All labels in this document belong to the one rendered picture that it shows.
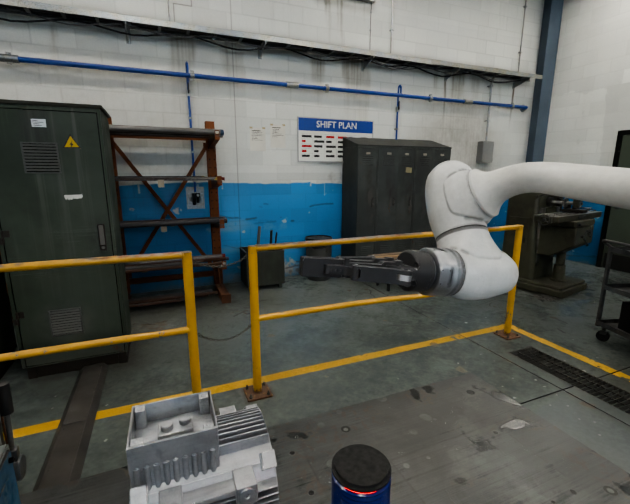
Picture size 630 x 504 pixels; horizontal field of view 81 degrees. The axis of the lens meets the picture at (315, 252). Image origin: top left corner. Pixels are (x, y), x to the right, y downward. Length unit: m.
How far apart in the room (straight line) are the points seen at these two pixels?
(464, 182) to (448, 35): 6.18
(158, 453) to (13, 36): 4.96
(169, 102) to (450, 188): 4.49
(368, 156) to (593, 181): 4.64
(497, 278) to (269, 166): 4.59
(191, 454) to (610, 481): 0.96
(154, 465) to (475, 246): 0.62
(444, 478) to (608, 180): 0.73
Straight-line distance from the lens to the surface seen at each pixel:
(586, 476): 1.21
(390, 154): 5.39
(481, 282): 0.73
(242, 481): 0.62
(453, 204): 0.76
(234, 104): 5.14
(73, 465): 2.51
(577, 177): 0.72
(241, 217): 5.11
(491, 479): 1.10
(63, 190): 3.13
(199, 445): 0.62
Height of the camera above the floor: 1.51
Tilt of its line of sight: 12 degrees down
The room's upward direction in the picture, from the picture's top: straight up
